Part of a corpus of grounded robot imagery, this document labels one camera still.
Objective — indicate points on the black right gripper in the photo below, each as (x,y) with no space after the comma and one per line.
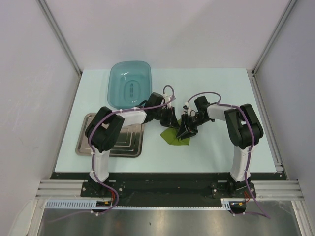
(182,129)

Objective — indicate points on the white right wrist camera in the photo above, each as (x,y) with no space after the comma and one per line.
(187,110)

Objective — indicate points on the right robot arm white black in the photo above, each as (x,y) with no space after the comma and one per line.
(244,131)

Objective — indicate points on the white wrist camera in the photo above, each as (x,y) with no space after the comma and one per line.
(187,110)
(168,100)

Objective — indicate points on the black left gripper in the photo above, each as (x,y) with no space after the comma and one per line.
(171,120)

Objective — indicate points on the silver metal tray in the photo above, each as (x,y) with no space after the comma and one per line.
(128,144)

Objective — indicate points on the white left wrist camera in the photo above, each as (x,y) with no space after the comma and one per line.
(168,100)

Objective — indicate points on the green paper napkin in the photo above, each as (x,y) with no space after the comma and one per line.
(169,135)

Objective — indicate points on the teal plastic bin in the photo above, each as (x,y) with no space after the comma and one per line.
(130,83)

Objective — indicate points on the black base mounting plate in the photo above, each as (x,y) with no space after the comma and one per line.
(164,183)

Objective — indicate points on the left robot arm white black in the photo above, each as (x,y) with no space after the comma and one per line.
(104,130)

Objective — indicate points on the light blue cable duct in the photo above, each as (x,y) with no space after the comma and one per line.
(72,204)

